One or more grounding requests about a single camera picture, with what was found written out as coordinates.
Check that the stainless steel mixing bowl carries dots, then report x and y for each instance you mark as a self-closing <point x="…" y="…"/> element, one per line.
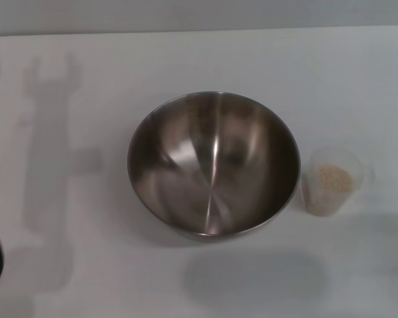
<point x="215" y="165"/>

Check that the white rice grains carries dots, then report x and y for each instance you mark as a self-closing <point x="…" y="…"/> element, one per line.
<point x="331" y="185"/>

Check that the clear plastic measuring cup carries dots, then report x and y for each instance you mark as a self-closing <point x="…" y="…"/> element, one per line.
<point x="361" y="162"/>

